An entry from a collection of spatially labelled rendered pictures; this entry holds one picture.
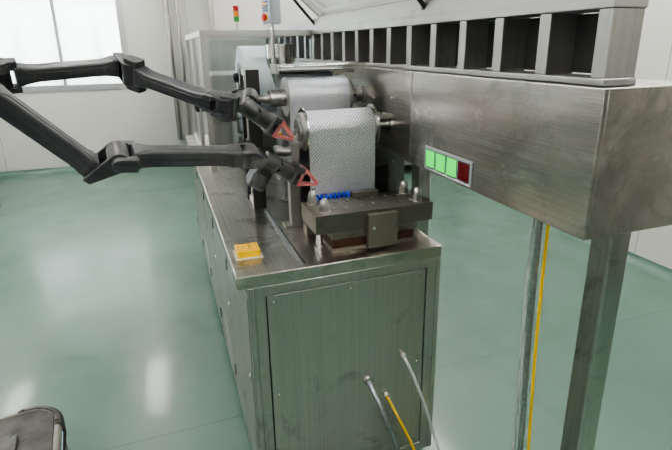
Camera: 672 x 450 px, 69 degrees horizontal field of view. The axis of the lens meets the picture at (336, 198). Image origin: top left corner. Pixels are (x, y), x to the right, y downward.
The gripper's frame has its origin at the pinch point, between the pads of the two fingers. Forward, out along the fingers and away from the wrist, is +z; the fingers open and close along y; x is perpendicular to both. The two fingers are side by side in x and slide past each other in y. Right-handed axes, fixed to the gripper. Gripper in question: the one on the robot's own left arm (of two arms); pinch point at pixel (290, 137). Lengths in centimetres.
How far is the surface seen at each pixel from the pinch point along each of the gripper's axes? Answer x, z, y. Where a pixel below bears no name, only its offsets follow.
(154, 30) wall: 25, -51, -551
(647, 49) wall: 185, 201, -89
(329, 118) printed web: 12.3, 5.8, 5.0
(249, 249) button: -35.9, 3.1, 17.8
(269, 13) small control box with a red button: 38, -20, -51
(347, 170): 1.6, 21.1, 6.6
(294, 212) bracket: -21.1, 17.2, -1.9
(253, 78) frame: 10.7, -15.7, -27.3
